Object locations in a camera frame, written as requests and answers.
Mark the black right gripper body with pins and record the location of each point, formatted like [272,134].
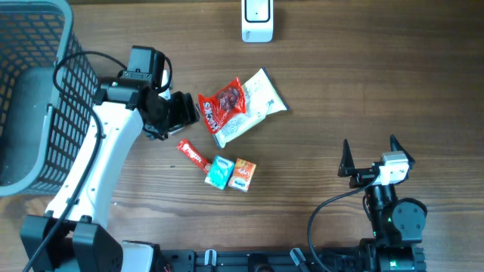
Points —
[362,177]

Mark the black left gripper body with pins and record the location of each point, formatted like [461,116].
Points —
[175,112]

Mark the red stick sachet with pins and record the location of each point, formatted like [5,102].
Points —
[187,148]

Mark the red candy bag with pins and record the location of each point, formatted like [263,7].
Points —
[217,110]

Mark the teal small box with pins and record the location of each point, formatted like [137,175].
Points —
[220,172]

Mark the white cream snack bag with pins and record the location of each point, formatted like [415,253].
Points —
[262,100]

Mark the orange small box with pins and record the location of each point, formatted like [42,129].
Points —
[242,175]

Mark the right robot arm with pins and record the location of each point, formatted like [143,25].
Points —
[397,223]

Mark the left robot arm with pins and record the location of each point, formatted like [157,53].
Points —
[72,233]

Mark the white barcode scanner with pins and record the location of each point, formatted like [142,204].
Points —
[257,20]

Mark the grey plastic mesh basket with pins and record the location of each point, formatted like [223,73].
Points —
[44,116]

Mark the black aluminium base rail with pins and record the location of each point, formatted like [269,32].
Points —
[283,260]

